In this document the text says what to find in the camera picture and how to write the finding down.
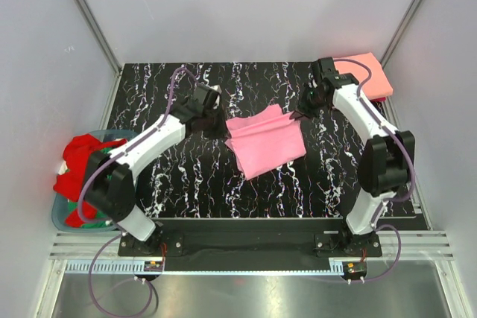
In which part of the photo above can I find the pink t shirt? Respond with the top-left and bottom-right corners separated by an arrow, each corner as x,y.
226,104 -> 306,180

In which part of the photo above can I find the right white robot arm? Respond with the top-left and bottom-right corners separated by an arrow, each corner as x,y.
291,57 -> 416,256

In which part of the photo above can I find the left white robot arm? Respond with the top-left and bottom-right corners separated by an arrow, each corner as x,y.
78,84 -> 228,255

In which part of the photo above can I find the folded salmon t shirt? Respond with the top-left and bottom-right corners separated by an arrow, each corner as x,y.
334,52 -> 394,100

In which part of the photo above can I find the folded magenta t shirt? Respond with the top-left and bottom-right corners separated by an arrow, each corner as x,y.
371,97 -> 387,103

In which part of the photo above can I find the red t shirt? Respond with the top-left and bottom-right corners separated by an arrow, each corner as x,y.
53,134 -> 127,229

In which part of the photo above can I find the green t shirt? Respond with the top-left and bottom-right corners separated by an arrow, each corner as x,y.
80,146 -> 116,229

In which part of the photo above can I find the white t shirt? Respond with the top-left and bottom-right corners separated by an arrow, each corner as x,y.
57,160 -> 69,175

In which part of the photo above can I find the blue laundry basket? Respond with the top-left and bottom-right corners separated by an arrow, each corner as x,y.
51,130 -> 137,233

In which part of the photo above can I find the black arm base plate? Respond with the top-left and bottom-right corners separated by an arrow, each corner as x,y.
118,218 -> 382,258

